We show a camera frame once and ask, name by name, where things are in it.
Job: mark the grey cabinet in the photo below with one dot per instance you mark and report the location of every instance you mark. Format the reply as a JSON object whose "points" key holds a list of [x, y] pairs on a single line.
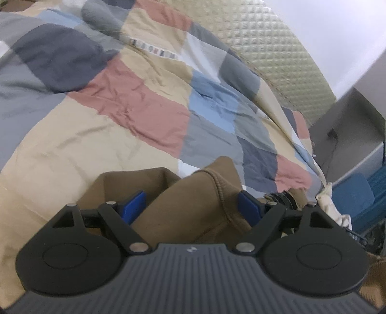
{"points": [[355, 120]]}

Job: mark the white patterned cloth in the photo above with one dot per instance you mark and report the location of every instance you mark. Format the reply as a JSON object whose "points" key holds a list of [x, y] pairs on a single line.
{"points": [[327, 196]]}

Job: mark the black ribbed object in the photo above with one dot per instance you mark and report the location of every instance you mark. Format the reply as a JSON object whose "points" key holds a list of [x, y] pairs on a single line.
{"points": [[280, 198]]}

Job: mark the cream quilted headboard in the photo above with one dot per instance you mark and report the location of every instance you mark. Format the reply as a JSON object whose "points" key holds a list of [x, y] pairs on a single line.
{"points": [[271, 45]]}

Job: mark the checkered duvet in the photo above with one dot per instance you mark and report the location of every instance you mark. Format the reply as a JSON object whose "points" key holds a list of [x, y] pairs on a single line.
{"points": [[90, 120]]}

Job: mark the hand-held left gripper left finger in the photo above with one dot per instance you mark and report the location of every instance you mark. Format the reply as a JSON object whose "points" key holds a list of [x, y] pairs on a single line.
{"points": [[132, 208]]}

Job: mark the brown zip hoodie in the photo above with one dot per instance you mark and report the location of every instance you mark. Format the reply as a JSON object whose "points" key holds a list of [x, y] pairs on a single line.
{"points": [[187, 211]]}

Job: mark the teal striped object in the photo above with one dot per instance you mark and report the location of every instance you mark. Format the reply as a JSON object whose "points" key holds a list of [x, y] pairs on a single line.
{"points": [[380, 190]]}

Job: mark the blue cushion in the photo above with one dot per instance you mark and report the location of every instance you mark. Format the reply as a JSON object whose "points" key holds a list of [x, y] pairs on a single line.
{"points": [[352, 193]]}

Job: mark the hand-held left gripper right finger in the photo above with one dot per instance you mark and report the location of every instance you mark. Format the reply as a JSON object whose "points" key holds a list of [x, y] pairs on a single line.
{"points": [[250, 208]]}

